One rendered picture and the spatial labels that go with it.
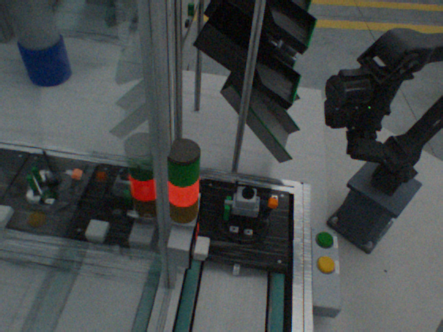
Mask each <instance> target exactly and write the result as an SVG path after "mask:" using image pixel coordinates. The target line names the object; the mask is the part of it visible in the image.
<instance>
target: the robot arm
mask: <svg viewBox="0 0 443 332"><path fill-rule="evenodd" d="M376 56H377V57H378V58H379V59H380V60H381V61H382V62H383V63H384V64H385V66H379V65H378V64H377V62H376V61H375V60H374V59H373V58H375V57H376ZM357 61H358V62H359V64H360V68H357V69H352V70H348V69H345V70H340V71H339V73H338V74H335V75H332V76H331V77H329V78H328V80H327V83H326V85H325V94H326V97H327V99H326V100H325V101H324V118H325V124H326V125H327V126H329V127H330V128H332V129H333V130H334V129H342V128H344V127H346V128H347V130H346V139H347V148H346V154H347V155H350V157H351V159H354V160H361V161H366V162H371V163H380V164H379V165H378V166H377V168H376V169H375V170H374V172H373V175H372V177H373V178H372V179H371V180H370V181H369V183H371V184H372V185H373V186H374V187H375V188H377V189H380V191H382V192H384V193H386V195H389V196H393V195H394V193H395V192H396V191H397V190H398V189H399V187H400V185H401V184H402V183H407V182H409V180H410V179H413V178H414V177H415V176H416V175H417V174H418V172H417V170H416V169H414V166H415V164H416V163H418V161H419V159H420V156H421V154H422V149H423V146H424V145H425V144H426V143H427V142H428V141H429V140H430V139H431V138H432V137H434V136H435V135H436V134H437V132H438V131H439V130H441V129H442V128H443V94H442V96H441V97H440V98H438V99H437V101H436V102H435V103H434V104H433V105H432V106H431V107H430V109H428V111H426V112H425V113H424V115H423V116H422V117H421V118H419V119H418V121H417V122H416V123H415V124H413V125H412V126H411V128H410V129H409V130H407V131H406V132H405V134H401V135H398V136H395V137H394V136H391V137H388V138H387V140H386V142H385V143H381V141H376V138H377V131H381V129H382V125H381V121H382V119H383V118H384V116H385V115H387V116H390V114H391V112H392V111H391V108H390V105H391V104H392V100H393V98H394V97H395V96H396V94H397V92H398V89H399V87H400V86H401V85H402V83H403V81H406V80H410V79H413V78H415V76H414V75H413V73H414V72H419V71H421V70H422V68H423V67H424V66H425V65H426V64H429V63H432V62H441V61H443V32H441V33H434V34H423V33H421V32H417V31H415V30H413V29H410V28H399V27H396V28H392V29H390V30H388V31H387V32H386V33H384V34H383V35H382V36H380V37H379V39H378V40H376V41H375V42H374V43H373V45H372V46H370V47H368V48H367V49H366V51H365V52H363V53H362V54H361V55H360V57H359V58H357Z"/></svg>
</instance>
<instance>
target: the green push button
mask: <svg viewBox="0 0 443 332"><path fill-rule="evenodd" d="M317 241H318V243H319V244H320V245H321V246H322V247H330V246H331V245H332V243H333V241H334V239H333V236H332V235H330V234H329V233H327V232H321V233H320V234H319V235H318V236H317Z"/></svg>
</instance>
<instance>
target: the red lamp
mask: <svg viewBox="0 0 443 332"><path fill-rule="evenodd" d="M168 193H169V200H170V202H171V203H173V204H174V205H176V206H180V207H185V206H189V205H192V204H193V203H194V202H196V201H197V198H198V196H199V179H198V181H197V183H195V184H193V185H192V186H189V187H176V186H174V185H172V184H171V183H170V182H168Z"/></svg>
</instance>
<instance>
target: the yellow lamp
mask: <svg viewBox="0 0 443 332"><path fill-rule="evenodd" d="M198 200H199V196H198V198H197V201H196V202H194V203H193V204H192V205H189V206H185V207H180V206H176V205H174V204H173V203H171V202H170V201H169V208H170V217H171V219H172V220H173V221H175V222H177V223H181V224H186V223H189V222H192V221H193V220H194V219H195V218H196V217H197V213H198Z"/></svg>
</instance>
